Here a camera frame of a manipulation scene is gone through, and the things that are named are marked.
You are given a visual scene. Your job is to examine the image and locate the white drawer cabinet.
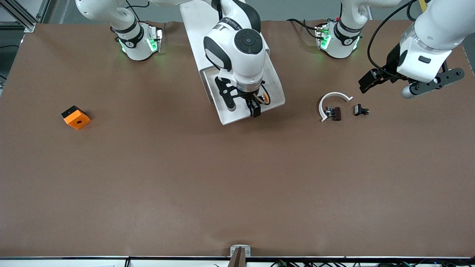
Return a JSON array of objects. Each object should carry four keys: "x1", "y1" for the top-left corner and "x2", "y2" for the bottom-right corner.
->
[{"x1": 179, "y1": 0, "x2": 275, "y2": 105}]

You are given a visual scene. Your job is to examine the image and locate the brown block with metal clip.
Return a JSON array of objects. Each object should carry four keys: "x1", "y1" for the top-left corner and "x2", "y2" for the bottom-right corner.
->
[{"x1": 325, "y1": 106, "x2": 342, "y2": 122}]

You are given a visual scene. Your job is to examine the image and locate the left base connector box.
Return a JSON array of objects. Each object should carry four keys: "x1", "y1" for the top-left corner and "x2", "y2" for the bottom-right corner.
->
[{"x1": 315, "y1": 22, "x2": 331, "y2": 50}]

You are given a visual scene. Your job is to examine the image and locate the base connector box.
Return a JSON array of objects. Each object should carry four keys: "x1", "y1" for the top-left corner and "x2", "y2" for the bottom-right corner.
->
[
  {"x1": 147, "y1": 24, "x2": 164, "y2": 53},
  {"x1": 315, "y1": 22, "x2": 331, "y2": 50}
]

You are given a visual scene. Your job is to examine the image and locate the brown paper table cover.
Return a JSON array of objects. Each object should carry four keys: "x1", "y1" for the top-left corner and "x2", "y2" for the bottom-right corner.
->
[{"x1": 0, "y1": 19, "x2": 475, "y2": 258}]

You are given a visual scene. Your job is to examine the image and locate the right base connector box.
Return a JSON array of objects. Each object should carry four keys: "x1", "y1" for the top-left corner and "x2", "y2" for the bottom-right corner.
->
[{"x1": 147, "y1": 24, "x2": 164, "y2": 53}]

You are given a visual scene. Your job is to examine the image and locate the orange box with hole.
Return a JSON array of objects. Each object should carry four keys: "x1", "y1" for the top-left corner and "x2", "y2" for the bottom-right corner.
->
[{"x1": 61, "y1": 106, "x2": 91, "y2": 130}]

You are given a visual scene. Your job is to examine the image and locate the aluminium profile with foot plate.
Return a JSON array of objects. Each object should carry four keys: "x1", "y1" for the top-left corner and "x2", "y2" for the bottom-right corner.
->
[{"x1": 0, "y1": 0, "x2": 36, "y2": 33}]

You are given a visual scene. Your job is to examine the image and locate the white curved plastic ring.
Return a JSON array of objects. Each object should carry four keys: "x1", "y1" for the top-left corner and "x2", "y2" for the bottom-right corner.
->
[{"x1": 318, "y1": 92, "x2": 354, "y2": 123}]

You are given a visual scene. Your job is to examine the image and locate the black base cable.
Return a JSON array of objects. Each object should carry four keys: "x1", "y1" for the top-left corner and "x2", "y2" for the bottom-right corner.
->
[{"x1": 287, "y1": 18, "x2": 320, "y2": 39}]

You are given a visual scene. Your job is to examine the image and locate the brown wedge post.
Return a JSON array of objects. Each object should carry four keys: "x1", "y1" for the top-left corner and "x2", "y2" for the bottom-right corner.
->
[{"x1": 228, "y1": 247, "x2": 246, "y2": 267}]

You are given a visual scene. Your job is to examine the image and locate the tangled black green cables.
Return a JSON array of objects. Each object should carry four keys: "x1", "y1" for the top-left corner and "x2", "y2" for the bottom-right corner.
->
[{"x1": 269, "y1": 260, "x2": 475, "y2": 267}]

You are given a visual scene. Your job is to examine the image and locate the plain aluminium frame post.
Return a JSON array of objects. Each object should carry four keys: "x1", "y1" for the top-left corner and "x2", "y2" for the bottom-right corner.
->
[{"x1": 36, "y1": 0, "x2": 50, "y2": 23}]

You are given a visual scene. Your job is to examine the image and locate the white table edge rail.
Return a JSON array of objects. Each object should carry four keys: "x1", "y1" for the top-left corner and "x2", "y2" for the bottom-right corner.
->
[{"x1": 0, "y1": 256, "x2": 475, "y2": 267}]

